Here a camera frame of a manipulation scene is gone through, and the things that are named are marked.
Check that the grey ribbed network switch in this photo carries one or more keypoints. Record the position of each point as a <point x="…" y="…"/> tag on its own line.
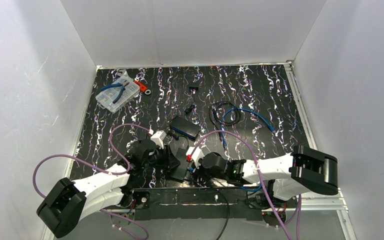
<point x="182" y="172"/>

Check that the black base bar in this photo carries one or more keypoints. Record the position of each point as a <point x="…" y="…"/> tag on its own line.
<point x="196" y="203"/>

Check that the red black tool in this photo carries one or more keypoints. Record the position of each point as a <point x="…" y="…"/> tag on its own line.
<point x="143" y="89"/>

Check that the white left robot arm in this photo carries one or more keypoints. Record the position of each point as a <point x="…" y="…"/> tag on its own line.
<point x="70" y="201"/>

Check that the small black connector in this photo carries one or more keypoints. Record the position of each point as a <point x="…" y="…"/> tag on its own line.
<point x="194" y="88"/>

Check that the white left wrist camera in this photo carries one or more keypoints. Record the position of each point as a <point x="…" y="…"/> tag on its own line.
<point x="158" y="138"/>

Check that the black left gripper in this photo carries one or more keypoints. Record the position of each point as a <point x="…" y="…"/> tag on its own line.
<point x="171" y="157"/>

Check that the blue handled pliers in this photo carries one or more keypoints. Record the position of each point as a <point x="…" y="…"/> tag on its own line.
<point x="115" y="89"/>

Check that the small black clip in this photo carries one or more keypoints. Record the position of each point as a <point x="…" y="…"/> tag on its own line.
<point x="189" y="109"/>

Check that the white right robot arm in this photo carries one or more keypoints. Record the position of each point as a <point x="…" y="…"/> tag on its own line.
<point x="301" y="171"/>

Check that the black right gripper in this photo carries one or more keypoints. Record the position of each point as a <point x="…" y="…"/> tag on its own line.
<point x="192" y="168"/>

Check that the clear plastic parts box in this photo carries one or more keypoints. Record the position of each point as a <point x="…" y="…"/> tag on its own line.
<point x="114" y="96"/>

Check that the black switch with blue ports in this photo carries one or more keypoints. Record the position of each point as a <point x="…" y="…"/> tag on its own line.
<point x="185" y="127"/>

